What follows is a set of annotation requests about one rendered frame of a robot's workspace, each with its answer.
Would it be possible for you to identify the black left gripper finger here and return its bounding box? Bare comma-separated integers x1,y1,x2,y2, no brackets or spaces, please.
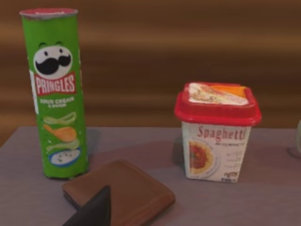
62,185,111,226

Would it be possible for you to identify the pale object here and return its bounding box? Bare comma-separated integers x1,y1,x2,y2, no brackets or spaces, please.
289,119,301,159

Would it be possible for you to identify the brown wooden board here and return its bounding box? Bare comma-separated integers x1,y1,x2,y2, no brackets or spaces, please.
61,159,176,226

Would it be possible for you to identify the spaghetti tub with red lid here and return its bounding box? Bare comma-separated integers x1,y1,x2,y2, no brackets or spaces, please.
174,82,262,183

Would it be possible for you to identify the green Pringles can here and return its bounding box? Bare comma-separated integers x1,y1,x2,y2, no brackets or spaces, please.
19,8,90,181

